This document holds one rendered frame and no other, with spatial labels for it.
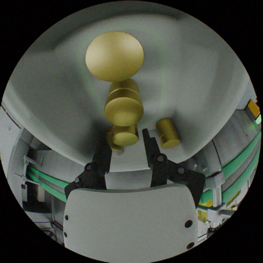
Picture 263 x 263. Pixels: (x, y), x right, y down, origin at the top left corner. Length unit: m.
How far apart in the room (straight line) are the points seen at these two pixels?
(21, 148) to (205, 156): 0.83
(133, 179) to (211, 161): 0.17
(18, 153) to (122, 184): 0.69
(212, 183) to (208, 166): 0.03
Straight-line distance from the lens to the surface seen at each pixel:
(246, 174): 0.31
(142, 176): 0.21
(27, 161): 0.53
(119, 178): 0.22
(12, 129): 3.54
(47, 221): 0.93
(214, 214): 0.17
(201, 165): 0.17
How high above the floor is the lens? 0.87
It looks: 35 degrees down
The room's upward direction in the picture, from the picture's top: 177 degrees clockwise
